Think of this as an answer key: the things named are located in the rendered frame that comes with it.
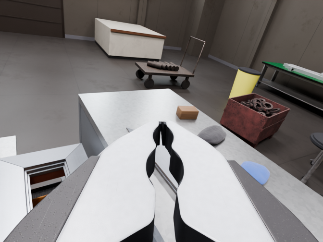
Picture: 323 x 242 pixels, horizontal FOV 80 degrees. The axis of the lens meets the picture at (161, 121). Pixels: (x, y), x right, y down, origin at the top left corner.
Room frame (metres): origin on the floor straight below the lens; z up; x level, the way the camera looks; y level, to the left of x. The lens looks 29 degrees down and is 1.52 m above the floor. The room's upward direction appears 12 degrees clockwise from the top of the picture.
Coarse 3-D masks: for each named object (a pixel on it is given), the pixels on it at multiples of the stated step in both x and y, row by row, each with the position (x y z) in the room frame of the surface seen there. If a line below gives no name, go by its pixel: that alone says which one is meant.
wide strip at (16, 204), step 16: (0, 160) 0.55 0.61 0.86; (0, 176) 0.47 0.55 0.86; (16, 176) 0.49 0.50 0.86; (0, 192) 0.41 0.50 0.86; (16, 192) 0.43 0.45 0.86; (0, 208) 0.36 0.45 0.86; (16, 208) 0.37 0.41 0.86; (0, 224) 0.31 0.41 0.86; (16, 224) 0.32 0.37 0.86; (0, 240) 0.27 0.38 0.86
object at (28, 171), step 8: (64, 160) 0.63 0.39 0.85; (24, 168) 0.54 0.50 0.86; (32, 168) 0.55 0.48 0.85; (40, 168) 0.57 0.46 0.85; (48, 168) 0.58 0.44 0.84; (56, 168) 0.60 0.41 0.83; (64, 168) 0.61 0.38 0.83; (24, 176) 0.50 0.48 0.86; (32, 176) 0.54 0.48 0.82; (32, 208) 0.40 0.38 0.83
